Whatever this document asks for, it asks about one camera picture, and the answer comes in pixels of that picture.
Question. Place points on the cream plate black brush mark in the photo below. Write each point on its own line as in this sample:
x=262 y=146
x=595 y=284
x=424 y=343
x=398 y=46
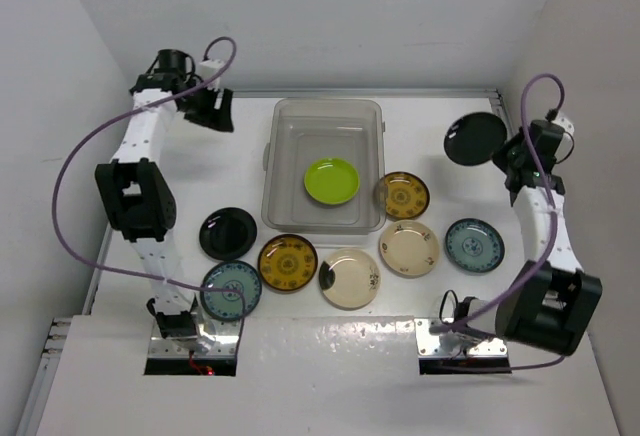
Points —
x=349 y=278

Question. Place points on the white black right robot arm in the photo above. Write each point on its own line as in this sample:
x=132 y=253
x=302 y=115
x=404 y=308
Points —
x=552 y=299

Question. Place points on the black glossy plate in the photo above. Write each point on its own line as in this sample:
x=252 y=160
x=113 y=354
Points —
x=474 y=138
x=228 y=233

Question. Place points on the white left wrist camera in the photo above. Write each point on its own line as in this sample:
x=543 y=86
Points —
x=207 y=68

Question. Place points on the clear plastic bin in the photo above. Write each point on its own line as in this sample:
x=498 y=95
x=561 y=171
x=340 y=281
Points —
x=306 y=130

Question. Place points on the metal base plate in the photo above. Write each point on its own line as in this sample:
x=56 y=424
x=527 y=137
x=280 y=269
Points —
x=214 y=340
x=446 y=346

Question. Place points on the blue white floral plate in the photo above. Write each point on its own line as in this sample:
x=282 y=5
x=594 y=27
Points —
x=474 y=246
x=233 y=291

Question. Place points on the cream plate red black characters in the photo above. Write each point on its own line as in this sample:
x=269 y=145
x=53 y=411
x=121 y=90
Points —
x=409 y=248

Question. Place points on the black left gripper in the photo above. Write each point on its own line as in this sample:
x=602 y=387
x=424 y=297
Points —
x=217 y=119

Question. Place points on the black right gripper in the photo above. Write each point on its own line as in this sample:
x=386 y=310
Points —
x=499 y=158

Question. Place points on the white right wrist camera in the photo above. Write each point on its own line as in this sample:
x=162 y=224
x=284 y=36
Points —
x=559 y=118

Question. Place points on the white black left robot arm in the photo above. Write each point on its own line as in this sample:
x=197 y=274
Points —
x=137 y=199

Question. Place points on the yellow patterned plate dark rim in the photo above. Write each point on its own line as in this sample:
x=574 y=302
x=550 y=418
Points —
x=405 y=195

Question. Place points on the lime green plate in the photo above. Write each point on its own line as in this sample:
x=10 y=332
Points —
x=331 y=181

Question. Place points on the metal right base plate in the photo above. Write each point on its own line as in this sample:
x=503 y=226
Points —
x=446 y=346

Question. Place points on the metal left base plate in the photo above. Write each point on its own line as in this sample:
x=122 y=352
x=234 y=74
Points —
x=214 y=340

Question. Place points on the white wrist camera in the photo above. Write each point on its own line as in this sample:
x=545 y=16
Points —
x=559 y=118
x=207 y=68

